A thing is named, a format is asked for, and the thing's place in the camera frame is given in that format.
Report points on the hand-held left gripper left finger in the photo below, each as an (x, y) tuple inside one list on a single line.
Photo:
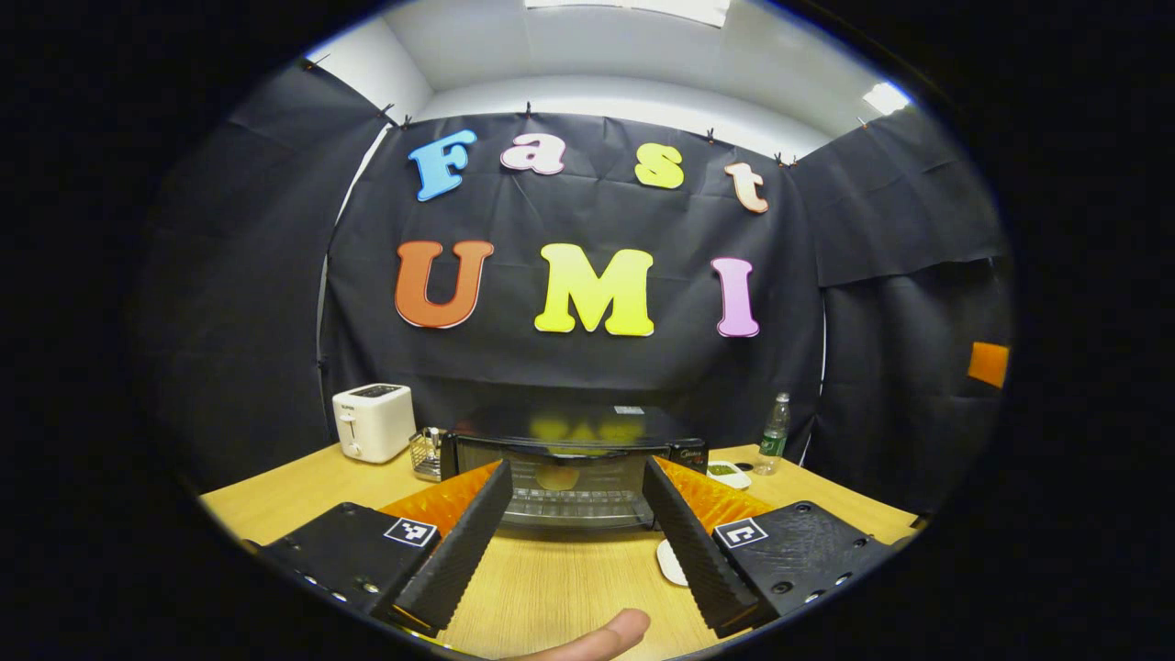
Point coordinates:
[(464, 542)]

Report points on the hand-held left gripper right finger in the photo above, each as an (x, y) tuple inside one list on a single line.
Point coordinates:
[(693, 542)]

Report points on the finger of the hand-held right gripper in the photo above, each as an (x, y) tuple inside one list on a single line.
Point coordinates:
[(989, 364)]

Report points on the golden bread bun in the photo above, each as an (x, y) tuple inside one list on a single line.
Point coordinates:
[(557, 477)]

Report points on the black electric oven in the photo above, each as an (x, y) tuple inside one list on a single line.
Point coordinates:
[(587, 424)]

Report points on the white rectangular plate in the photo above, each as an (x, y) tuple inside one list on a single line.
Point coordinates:
[(670, 562)]

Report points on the white divided condiment dish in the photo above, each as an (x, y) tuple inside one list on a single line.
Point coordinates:
[(725, 471)]

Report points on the clear plastic water bottle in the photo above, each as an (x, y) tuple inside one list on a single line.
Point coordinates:
[(774, 436)]

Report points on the white toaster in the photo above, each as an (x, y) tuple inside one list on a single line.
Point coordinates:
[(372, 422)]

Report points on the ceiling light panel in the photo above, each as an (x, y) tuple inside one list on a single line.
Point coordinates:
[(633, 7), (886, 96)]

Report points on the black backdrop cloth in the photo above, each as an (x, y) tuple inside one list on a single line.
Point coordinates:
[(239, 321)]

